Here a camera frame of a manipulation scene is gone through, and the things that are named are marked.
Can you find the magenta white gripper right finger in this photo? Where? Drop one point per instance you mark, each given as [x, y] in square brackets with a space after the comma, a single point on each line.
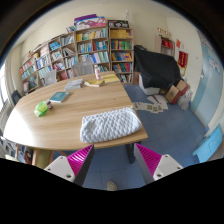
[154, 166]

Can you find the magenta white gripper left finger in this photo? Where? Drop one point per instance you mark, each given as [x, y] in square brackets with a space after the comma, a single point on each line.
[74, 167]

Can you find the white textured towel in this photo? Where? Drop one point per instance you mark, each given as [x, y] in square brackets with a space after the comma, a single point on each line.
[109, 125]

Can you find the blue board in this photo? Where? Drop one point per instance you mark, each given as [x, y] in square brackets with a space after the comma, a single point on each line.
[209, 145]

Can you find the papers on floor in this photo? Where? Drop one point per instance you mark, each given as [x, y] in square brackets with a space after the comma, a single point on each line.
[155, 104]

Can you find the green plastic bag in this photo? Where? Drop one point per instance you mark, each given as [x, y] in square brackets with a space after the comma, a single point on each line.
[41, 108]

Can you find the teal book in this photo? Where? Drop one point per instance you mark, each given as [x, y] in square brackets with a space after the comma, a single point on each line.
[59, 97]

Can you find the plastic bag on floor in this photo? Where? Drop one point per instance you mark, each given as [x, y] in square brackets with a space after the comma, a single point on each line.
[183, 101]

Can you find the brown cardboard box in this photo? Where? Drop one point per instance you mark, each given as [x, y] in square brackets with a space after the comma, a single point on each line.
[175, 92]

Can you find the white box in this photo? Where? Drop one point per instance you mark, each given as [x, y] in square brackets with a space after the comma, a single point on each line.
[149, 90]

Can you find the grey book stack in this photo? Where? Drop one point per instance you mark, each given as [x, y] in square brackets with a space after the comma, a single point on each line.
[74, 84]

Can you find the yellow book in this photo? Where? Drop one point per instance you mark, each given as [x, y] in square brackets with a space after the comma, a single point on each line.
[94, 83]

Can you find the black cloth cover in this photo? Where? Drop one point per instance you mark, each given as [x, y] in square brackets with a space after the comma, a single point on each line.
[157, 70]

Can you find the white bottle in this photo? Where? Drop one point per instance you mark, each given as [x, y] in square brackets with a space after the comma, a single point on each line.
[97, 72]

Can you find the grey chair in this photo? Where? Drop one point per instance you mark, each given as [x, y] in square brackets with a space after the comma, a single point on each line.
[82, 68]

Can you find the left wooden bookshelf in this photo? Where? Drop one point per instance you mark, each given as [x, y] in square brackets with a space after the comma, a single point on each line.
[35, 65]

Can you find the wooden bookshelf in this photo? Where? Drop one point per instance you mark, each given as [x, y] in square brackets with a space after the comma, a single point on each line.
[121, 40]
[35, 65]
[90, 44]

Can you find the middle wooden bookshelf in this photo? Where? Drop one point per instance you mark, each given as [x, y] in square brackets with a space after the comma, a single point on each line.
[90, 44]

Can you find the right wooden bookshelf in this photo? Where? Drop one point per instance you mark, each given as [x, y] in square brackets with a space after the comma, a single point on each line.
[121, 40]

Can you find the red wall hanging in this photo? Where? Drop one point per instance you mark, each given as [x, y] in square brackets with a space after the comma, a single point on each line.
[182, 59]

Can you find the small wall shelf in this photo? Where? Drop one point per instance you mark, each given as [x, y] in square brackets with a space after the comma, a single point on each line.
[163, 43]

